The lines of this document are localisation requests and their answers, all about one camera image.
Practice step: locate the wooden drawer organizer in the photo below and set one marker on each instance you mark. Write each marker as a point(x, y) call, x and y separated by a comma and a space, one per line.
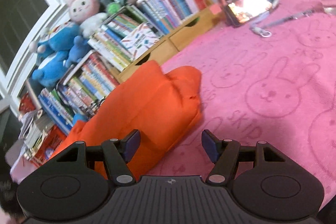
point(176, 40)

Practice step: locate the pink white bunny plush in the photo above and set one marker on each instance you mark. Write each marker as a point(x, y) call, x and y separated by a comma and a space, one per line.
point(87, 14)

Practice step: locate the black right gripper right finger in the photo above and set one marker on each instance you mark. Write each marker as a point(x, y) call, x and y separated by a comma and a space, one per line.
point(261, 181)

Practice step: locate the white pencil pattern box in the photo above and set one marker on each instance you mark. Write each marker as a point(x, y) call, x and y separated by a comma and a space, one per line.
point(138, 41)

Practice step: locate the upper red basket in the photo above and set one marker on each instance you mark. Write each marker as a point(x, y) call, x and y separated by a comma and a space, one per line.
point(26, 105)

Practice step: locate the red plastic crate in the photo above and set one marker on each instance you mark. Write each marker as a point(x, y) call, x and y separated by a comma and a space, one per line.
point(45, 146)

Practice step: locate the green small toy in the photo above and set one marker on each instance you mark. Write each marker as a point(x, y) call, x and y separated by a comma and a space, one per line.
point(113, 8)

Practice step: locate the blue plush toy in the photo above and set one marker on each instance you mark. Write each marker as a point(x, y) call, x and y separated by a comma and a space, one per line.
point(57, 49)

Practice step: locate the pink patterned blanket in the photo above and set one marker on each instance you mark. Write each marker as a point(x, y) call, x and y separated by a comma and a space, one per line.
point(279, 89)

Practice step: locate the row of upright books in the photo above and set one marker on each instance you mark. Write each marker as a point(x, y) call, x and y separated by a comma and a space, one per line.
point(86, 84)

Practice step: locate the stack of papers and magazines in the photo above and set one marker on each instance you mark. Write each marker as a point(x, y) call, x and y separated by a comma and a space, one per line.
point(36, 125)

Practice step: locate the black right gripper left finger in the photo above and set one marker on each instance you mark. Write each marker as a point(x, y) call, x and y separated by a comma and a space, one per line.
point(77, 183)

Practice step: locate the blue round ball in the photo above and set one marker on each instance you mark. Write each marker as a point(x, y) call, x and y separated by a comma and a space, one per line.
point(79, 117)

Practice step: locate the orange puffer jacket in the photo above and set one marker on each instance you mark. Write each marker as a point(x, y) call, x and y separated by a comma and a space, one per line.
point(164, 107)

